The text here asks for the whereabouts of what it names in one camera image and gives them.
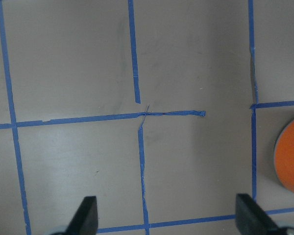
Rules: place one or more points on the orange cylindrical can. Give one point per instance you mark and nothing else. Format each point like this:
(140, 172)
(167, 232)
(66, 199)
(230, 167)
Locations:
(284, 157)

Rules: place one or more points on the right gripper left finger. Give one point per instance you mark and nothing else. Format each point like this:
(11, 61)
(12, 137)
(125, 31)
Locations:
(84, 221)

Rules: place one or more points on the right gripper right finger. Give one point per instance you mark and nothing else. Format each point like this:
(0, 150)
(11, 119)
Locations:
(251, 219)

